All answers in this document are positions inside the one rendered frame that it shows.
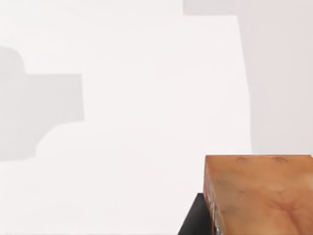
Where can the brown wooden block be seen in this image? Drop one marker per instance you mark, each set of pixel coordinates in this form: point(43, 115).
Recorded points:
point(259, 195)

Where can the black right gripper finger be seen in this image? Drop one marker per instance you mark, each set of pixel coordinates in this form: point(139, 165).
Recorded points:
point(196, 218)

